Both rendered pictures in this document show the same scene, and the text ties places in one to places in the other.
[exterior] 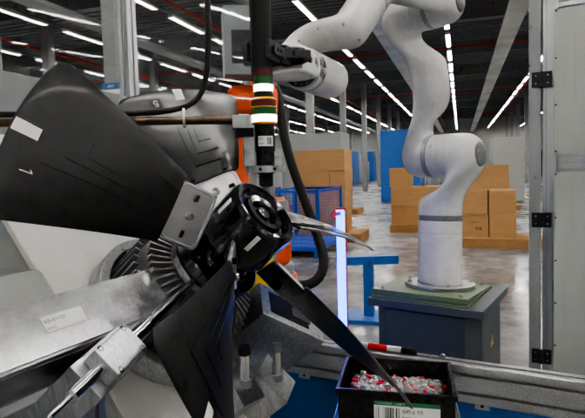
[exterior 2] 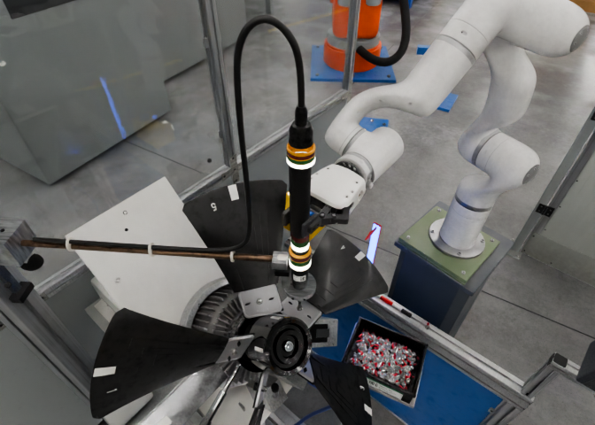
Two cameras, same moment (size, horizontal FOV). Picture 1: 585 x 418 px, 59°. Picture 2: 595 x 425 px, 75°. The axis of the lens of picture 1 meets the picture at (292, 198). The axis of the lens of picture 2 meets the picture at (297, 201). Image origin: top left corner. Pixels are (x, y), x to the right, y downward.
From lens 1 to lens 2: 82 cm
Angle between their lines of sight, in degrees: 42
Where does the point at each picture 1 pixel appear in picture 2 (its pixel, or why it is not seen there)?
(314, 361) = not seen: hidden behind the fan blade
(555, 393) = (492, 382)
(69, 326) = not seen: outside the picture
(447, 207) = (481, 203)
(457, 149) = (508, 170)
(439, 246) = (462, 225)
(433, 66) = (516, 92)
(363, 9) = (438, 85)
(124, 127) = (176, 335)
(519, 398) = (467, 370)
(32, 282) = not seen: hidden behind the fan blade
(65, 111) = (129, 347)
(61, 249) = (157, 309)
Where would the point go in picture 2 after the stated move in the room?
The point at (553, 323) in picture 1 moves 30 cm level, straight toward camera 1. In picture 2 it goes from (567, 192) to (552, 223)
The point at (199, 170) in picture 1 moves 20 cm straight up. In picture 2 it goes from (248, 280) to (238, 215)
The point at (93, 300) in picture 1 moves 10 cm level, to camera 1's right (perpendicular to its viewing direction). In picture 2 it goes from (174, 405) to (220, 416)
